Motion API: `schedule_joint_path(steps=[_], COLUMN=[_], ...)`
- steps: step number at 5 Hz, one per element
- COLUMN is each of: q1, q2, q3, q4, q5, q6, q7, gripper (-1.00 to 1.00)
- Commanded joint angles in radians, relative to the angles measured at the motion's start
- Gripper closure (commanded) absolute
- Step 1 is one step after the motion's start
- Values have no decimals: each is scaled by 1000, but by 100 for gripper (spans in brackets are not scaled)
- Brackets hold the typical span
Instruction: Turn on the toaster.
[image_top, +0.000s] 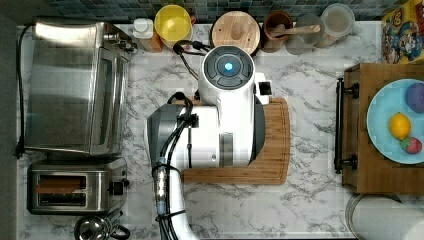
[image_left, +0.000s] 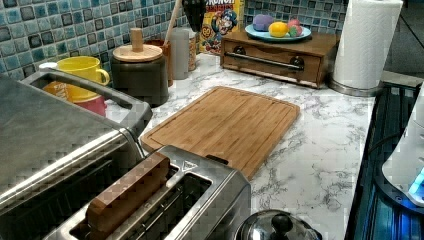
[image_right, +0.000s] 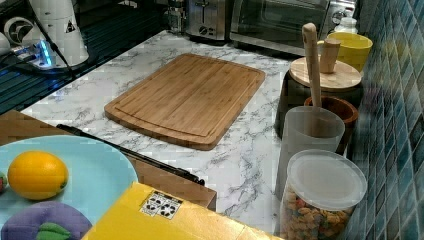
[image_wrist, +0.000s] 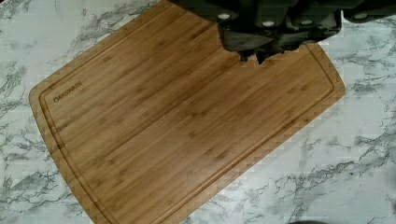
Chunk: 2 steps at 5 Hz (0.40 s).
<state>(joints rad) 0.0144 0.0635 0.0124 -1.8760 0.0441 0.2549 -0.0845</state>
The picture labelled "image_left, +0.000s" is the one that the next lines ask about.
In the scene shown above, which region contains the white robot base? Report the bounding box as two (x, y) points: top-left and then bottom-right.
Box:
(382, 87), (424, 207)

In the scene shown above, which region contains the white paper towel roll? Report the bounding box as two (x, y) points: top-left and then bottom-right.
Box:
(328, 0), (403, 97)

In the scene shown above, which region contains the silver two-slot toaster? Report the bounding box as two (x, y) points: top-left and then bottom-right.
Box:
(42, 144), (252, 240)

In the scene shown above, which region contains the stainless steel toaster oven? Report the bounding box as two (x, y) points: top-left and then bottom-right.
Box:
(0, 70), (152, 240)

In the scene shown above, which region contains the dark canister with wooden lid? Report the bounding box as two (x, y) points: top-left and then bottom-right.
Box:
(110, 28), (169, 107)

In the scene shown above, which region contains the white small container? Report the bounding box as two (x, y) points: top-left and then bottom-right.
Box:
(39, 62), (58, 71)

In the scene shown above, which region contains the yellow mug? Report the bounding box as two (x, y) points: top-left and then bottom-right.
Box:
(57, 56), (110, 102)

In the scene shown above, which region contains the pink toy fruit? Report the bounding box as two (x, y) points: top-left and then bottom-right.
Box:
(287, 19), (303, 37)

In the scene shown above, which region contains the pink mug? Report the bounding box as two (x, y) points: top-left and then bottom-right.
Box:
(76, 96), (107, 116)

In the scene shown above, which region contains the steel pot lid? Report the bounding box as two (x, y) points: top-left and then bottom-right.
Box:
(233, 209), (323, 240)

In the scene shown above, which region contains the yellow cereal box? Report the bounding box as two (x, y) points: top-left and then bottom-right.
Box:
(199, 0), (245, 54)

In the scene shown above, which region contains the grey cylindrical container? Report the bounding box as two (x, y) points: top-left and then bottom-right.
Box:
(171, 28), (189, 80)

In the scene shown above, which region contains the orange cup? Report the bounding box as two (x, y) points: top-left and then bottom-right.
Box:
(43, 81), (71, 101)

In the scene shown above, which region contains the yellow toy lemon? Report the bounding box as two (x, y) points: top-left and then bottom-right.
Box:
(268, 21), (289, 38)

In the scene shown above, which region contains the black toaster lever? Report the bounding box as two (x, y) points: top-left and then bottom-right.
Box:
(206, 155), (229, 165)

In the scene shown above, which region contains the light blue plate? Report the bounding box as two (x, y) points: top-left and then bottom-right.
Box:
(245, 24), (311, 43)

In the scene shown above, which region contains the wooden spoon handle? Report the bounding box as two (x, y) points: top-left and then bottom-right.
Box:
(163, 0), (182, 46)

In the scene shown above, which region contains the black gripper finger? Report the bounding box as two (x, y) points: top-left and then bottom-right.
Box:
(182, 0), (206, 32)

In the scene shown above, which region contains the wooden drawer box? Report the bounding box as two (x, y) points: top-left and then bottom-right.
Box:
(220, 32), (339, 89)

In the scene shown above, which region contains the brown bread slice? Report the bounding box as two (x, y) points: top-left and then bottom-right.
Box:
(86, 153), (170, 240)

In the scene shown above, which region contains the purple toy fruit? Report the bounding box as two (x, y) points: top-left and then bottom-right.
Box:
(252, 14), (274, 32)

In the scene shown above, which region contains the bamboo cutting board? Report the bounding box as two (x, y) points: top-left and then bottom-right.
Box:
(141, 86), (300, 179)

